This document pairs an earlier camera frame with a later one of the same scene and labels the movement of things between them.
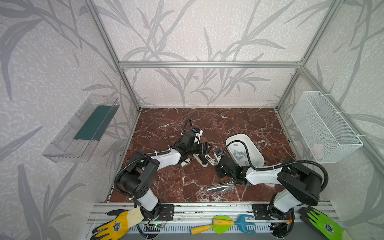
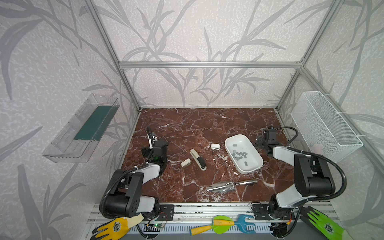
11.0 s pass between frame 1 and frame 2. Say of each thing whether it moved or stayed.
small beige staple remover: stayed
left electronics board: stayed
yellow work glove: stayed
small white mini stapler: moved
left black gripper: moved
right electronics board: stayed
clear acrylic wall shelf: stayed
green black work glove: stayed
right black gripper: moved
